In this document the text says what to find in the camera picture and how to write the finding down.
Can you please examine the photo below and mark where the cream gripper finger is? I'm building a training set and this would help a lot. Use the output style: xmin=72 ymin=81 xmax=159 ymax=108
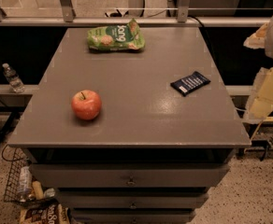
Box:
xmin=243 ymin=23 xmax=268 ymax=49
xmin=243 ymin=67 xmax=273 ymax=124

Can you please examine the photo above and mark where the dark blue rxbar wrapper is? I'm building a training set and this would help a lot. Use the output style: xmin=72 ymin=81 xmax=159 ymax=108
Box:
xmin=170 ymin=71 xmax=210 ymax=96

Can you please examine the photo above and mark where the red apple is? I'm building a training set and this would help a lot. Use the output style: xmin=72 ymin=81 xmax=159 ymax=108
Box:
xmin=71 ymin=90 xmax=102 ymax=120

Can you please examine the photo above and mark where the yellow metal stand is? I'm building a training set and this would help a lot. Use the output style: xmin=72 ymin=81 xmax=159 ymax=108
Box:
xmin=242 ymin=107 xmax=273 ymax=161

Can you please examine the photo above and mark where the green snack chip bag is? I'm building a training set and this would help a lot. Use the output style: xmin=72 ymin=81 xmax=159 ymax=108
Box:
xmin=87 ymin=19 xmax=145 ymax=51

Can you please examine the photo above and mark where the grey drawer cabinet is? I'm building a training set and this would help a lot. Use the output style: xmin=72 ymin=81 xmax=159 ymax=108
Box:
xmin=9 ymin=27 xmax=250 ymax=224

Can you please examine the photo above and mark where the clear plastic water bottle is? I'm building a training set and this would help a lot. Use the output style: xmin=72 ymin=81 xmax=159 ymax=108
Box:
xmin=2 ymin=63 xmax=25 ymax=93

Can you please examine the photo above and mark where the brown printed snack bag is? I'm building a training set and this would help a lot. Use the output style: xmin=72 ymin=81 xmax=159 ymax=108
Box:
xmin=19 ymin=203 xmax=70 ymax=224

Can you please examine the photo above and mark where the plastic bottle in basket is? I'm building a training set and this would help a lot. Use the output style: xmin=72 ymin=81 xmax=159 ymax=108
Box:
xmin=17 ymin=166 xmax=32 ymax=203

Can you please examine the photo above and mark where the black wire basket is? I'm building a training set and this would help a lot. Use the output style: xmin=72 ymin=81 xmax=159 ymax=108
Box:
xmin=4 ymin=148 xmax=55 ymax=207

